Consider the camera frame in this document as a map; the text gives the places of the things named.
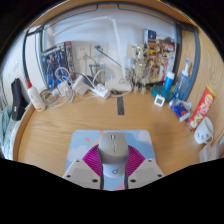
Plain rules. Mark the white power adapter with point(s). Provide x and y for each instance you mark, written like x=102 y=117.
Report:
x=80 y=86

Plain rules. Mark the wooden shelf unit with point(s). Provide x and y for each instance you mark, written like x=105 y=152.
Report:
x=110 y=2

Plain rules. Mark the teal round tin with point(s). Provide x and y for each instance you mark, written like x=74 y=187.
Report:
x=161 y=92

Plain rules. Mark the clear glass cup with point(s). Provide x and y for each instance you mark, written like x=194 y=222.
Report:
x=96 y=74

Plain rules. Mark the bed with plaid bedding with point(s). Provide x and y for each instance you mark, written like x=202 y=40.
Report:
x=6 y=130

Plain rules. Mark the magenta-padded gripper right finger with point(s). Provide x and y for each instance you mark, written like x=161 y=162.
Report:
x=145 y=173

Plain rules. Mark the white desk lamp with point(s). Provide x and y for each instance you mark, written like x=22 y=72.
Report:
x=120 y=86

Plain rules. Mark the blue tissue pack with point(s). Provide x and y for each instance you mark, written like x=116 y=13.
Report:
x=180 y=110

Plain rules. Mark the white power strip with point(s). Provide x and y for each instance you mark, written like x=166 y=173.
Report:
x=100 y=91

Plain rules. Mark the white mug with face drawing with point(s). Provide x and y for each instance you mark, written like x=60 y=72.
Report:
x=203 y=131

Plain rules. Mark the blue spray bottle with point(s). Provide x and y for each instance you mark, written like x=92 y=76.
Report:
x=182 y=85

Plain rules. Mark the black bag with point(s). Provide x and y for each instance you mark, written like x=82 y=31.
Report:
x=18 y=100

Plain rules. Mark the colourful poster box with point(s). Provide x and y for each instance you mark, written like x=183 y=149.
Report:
x=166 y=43

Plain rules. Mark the black flat strip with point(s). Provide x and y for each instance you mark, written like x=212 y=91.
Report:
x=120 y=106

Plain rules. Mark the blue sun-and-cloud mouse pad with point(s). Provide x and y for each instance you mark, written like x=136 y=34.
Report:
x=80 y=140

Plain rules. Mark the white bottle with red cap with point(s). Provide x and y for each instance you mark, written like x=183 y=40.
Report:
x=36 y=98

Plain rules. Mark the white wall socket panel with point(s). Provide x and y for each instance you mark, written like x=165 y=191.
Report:
x=81 y=51

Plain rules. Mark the red potato chips can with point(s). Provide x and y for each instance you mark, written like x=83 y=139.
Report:
x=202 y=106

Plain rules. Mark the blue model kit box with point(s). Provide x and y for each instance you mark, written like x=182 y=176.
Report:
x=55 y=65

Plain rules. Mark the small white cube clock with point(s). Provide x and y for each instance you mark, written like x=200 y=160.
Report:
x=159 y=100

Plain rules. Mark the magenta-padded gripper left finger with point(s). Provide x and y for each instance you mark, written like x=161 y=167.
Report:
x=81 y=173

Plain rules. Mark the white and grey computer mouse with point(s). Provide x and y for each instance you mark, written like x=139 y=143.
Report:
x=113 y=150

